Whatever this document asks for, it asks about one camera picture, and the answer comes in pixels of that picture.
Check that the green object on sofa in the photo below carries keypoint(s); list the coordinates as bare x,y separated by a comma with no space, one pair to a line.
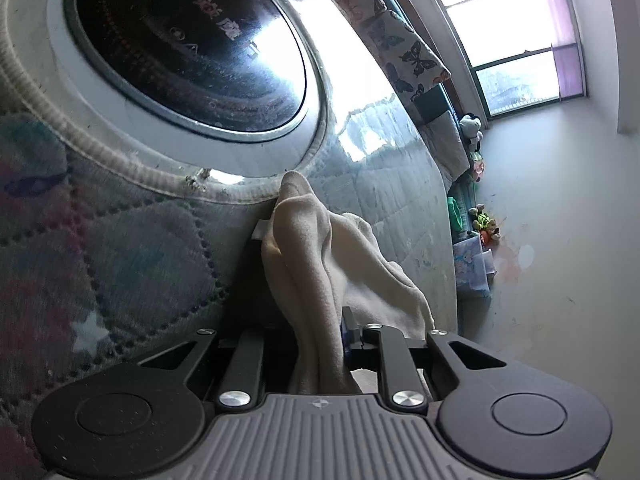
454,215

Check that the blue sofa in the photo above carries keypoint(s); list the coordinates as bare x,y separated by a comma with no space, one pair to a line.
433,103

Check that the cream white garment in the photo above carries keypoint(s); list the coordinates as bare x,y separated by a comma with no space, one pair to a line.
319,263

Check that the window with purple curtain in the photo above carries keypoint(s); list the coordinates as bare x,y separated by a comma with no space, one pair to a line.
509,55

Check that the butterfly print sofa cushion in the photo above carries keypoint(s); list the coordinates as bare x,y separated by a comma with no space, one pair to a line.
408,62

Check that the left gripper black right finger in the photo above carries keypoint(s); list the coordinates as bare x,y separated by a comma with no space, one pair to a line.
394,358

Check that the round black induction cooktop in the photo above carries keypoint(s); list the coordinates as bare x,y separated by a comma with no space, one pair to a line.
228,69

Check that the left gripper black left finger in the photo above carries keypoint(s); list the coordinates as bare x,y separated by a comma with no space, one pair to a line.
246,321

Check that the grey square cushion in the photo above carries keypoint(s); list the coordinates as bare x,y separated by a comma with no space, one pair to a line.
442,139

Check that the plush toys on sofa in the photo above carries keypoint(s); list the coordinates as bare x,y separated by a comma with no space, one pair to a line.
472,136

